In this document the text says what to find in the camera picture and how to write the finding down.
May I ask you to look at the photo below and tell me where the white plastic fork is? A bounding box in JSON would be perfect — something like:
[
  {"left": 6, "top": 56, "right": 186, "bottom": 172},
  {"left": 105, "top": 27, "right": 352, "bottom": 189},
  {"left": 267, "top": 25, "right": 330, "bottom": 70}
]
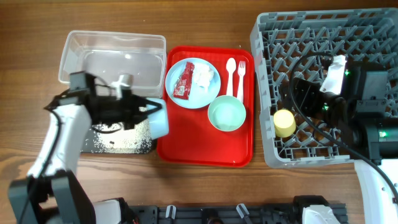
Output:
[{"left": 237, "top": 61, "right": 246, "bottom": 103}]

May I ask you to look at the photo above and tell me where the white plastic spoon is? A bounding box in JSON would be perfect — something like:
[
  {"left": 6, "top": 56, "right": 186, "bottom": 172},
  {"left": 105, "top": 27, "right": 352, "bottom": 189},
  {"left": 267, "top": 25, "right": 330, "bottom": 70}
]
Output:
[{"left": 226, "top": 58, "right": 236, "bottom": 96}]

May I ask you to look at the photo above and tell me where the white rice pile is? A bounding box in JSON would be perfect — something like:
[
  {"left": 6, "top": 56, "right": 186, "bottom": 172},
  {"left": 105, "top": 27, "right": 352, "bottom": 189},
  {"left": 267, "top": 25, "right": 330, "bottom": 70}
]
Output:
[{"left": 83, "top": 119, "right": 152, "bottom": 154}]

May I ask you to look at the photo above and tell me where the yellow plastic cup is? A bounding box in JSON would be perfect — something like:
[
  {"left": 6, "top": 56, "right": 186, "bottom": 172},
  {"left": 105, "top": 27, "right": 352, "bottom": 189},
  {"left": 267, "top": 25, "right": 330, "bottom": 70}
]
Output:
[{"left": 274, "top": 109, "right": 296, "bottom": 138}]

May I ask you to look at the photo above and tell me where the white napkin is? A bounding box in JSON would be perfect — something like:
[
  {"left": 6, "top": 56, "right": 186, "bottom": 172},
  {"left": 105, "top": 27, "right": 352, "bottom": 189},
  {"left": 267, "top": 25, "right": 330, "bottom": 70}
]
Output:
[{"left": 193, "top": 63, "right": 214, "bottom": 92}]

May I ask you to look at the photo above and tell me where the red ketchup packet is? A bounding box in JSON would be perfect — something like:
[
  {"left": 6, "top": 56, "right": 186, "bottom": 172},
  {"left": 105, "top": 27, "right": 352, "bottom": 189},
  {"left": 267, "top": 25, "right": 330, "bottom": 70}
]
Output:
[{"left": 173, "top": 62, "right": 195, "bottom": 100}]

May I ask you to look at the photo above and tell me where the grey dishwasher rack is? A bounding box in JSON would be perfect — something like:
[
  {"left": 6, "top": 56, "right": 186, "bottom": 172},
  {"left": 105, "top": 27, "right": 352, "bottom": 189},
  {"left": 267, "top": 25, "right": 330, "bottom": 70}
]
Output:
[{"left": 250, "top": 8, "right": 397, "bottom": 169}]

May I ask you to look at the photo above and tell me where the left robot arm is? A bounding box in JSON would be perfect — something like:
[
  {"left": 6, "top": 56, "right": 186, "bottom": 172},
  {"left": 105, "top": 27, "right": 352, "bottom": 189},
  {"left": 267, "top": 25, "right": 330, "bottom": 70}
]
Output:
[{"left": 8, "top": 72, "right": 167, "bottom": 223}]

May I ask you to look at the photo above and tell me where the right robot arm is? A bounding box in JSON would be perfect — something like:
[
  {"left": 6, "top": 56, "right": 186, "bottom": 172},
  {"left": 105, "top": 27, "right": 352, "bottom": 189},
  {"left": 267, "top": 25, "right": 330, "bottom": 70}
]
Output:
[{"left": 289, "top": 60, "right": 397, "bottom": 223}]

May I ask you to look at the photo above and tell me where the black waste tray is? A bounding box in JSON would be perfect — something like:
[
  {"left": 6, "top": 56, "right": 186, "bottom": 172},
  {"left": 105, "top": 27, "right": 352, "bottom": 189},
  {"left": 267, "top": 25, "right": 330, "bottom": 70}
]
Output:
[{"left": 81, "top": 119, "right": 154, "bottom": 154}]

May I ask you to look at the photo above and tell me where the large light blue plate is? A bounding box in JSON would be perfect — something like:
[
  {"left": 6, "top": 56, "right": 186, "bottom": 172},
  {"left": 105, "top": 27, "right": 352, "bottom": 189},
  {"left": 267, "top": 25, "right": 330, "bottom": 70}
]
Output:
[{"left": 165, "top": 58, "right": 221, "bottom": 109}]

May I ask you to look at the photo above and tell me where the clear plastic bin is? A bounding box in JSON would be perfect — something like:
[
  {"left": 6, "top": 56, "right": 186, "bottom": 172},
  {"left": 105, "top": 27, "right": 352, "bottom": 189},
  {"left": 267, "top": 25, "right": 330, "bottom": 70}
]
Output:
[{"left": 58, "top": 30, "right": 167, "bottom": 98}]

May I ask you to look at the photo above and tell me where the small light blue bowl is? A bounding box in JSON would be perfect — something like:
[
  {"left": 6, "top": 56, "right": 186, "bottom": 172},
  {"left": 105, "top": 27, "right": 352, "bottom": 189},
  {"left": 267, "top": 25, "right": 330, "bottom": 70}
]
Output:
[{"left": 147, "top": 98, "right": 169, "bottom": 139}]

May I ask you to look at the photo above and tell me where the mint green bowl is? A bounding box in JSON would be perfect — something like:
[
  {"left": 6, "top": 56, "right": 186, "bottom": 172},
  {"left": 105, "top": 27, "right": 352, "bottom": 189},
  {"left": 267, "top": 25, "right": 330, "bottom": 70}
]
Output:
[{"left": 208, "top": 95, "right": 246, "bottom": 132}]

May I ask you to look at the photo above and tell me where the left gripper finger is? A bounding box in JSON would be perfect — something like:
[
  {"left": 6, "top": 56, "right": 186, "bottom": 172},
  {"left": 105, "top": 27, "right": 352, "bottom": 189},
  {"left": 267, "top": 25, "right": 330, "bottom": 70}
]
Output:
[
  {"left": 133, "top": 95, "right": 162, "bottom": 110},
  {"left": 134, "top": 108, "right": 161, "bottom": 124}
]

